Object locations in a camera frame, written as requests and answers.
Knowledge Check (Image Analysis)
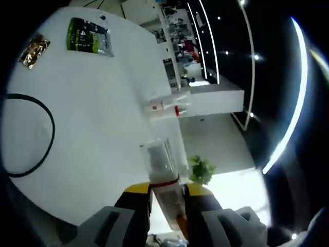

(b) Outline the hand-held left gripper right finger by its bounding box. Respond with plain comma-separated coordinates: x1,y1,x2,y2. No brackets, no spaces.
182,183,259,247

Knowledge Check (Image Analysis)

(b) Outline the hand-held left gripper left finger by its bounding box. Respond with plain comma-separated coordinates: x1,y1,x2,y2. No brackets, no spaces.
77,182,153,247

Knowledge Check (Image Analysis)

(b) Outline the white red-banded skincare bottle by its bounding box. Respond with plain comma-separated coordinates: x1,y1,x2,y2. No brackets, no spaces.
139,138,188,232
143,102,193,122

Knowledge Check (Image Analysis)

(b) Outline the green potted plant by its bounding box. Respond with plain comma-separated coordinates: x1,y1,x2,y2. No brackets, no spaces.
187,154,217,186

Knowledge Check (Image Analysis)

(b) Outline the green foil packet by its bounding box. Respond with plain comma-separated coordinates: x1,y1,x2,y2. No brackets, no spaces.
65,16,114,58

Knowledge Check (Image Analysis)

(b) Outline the gold foil wrapper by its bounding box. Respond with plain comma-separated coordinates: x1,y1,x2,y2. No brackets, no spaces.
17,32,51,70

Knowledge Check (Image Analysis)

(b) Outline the black cable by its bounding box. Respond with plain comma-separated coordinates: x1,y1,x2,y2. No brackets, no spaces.
4,93,57,179

